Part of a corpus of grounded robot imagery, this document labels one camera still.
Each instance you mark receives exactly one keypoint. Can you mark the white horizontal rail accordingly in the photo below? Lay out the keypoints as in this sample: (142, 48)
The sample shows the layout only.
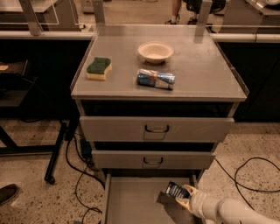
(219, 37)

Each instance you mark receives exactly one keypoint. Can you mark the dark shoe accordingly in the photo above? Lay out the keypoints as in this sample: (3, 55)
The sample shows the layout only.
(7, 193)

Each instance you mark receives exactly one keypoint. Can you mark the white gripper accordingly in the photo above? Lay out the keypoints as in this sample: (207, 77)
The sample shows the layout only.
(199, 201)

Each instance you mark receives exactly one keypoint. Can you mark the dark blue rxbar wrapper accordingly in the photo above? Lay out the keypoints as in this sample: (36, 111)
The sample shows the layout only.
(176, 191)

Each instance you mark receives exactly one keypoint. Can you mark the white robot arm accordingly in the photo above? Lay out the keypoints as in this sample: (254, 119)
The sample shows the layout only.
(221, 211)

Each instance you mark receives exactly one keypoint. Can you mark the blue silver energy drink can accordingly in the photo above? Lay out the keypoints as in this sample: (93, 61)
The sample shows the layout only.
(155, 79)

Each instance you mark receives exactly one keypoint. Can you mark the middle grey drawer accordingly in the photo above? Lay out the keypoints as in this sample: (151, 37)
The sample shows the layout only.
(124, 159)

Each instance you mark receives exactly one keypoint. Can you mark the green yellow sponge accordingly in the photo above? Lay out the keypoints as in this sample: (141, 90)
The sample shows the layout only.
(99, 68)

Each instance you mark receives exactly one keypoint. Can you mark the grey metal drawer cabinet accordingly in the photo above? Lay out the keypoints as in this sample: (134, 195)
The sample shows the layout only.
(206, 86)

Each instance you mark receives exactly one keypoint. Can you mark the black table frame left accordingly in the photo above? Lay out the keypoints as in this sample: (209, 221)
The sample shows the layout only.
(15, 86)

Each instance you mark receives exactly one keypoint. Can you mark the top grey drawer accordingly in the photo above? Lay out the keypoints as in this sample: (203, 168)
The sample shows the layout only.
(155, 129)

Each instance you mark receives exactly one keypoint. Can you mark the bottom grey open drawer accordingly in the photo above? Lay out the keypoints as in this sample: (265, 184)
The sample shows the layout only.
(142, 200)

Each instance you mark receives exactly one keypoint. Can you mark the cream paper bowl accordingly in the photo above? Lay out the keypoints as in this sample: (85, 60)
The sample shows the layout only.
(155, 52)

